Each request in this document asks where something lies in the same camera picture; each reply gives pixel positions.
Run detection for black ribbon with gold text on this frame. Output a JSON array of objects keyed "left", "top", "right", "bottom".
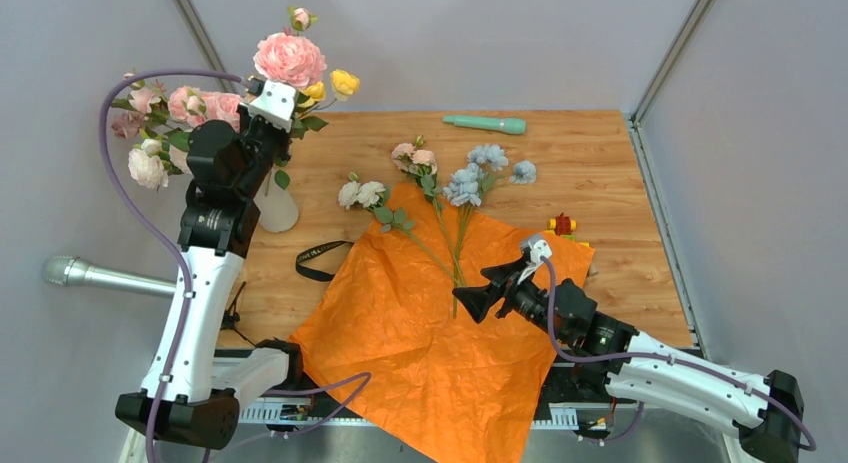
[{"left": 294, "top": 239, "right": 356, "bottom": 284}]

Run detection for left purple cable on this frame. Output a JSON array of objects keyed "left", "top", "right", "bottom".
[{"left": 97, "top": 69, "right": 243, "bottom": 463}]

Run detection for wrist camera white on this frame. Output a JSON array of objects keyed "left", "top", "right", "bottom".
[
  {"left": 516, "top": 233, "right": 552, "bottom": 284},
  {"left": 246, "top": 78, "right": 299, "bottom": 132}
]

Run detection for flower bouquet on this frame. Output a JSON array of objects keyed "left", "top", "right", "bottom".
[{"left": 391, "top": 135, "right": 465, "bottom": 286}]

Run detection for white ceramic vase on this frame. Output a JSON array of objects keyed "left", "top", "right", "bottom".
[{"left": 254, "top": 168, "right": 299, "bottom": 233}]

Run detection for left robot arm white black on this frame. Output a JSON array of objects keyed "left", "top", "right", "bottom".
[{"left": 115, "top": 104, "right": 307, "bottom": 450}]

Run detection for small black tripod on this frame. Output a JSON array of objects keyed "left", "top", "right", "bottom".
[{"left": 220, "top": 281, "right": 256, "bottom": 347}]

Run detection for pile of coloured toy blocks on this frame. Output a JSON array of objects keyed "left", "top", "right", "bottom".
[{"left": 545, "top": 213, "right": 591, "bottom": 248}]

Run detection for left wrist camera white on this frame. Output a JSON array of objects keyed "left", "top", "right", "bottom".
[{"left": 246, "top": 78, "right": 299, "bottom": 132}]

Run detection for large pink rose stem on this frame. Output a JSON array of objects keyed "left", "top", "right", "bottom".
[{"left": 167, "top": 86, "right": 242, "bottom": 132}]

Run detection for loose blue grey flower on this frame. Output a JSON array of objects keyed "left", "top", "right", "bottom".
[{"left": 509, "top": 160, "right": 537, "bottom": 185}]

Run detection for orange yellow wrapping paper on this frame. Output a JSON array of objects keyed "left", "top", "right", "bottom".
[{"left": 292, "top": 183, "right": 556, "bottom": 462}]

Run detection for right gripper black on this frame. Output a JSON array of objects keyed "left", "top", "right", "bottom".
[{"left": 452, "top": 259, "right": 568, "bottom": 345}]

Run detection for pink flowers in vase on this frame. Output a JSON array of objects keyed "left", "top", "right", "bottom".
[{"left": 111, "top": 79, "right": 192, "bottom": 190}]

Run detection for blue grey flower stem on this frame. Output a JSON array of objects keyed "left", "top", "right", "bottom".
[{"left": 443, "top": 144, "right": 509, "bottom": 287}]

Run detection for white rose stem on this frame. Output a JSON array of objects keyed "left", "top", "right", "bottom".
[{"left": 337, "top": 172, "right": 459, "bottom": 283}]

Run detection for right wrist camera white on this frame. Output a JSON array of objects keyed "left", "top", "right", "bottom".
[{"left": 516, "top": 233, "right": 552, "bottom": 284}]

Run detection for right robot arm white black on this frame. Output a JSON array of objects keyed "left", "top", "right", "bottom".
[{"left": 453, "top": 257, "right": 817, "bottom": 462}]

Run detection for teal handheld tool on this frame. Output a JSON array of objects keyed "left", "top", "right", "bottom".
[{"left": 442, "top": 115, "right": 526, "bottom": 135}]

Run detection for silver microphone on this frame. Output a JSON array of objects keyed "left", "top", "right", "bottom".
[{"left": 41, "top": 255, "right": 176, "bottom": 298}]

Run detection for yellow rose stem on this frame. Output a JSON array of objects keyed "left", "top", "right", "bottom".
[{"left": 291, "top": 69, "right": 361, "bottom": 139}]

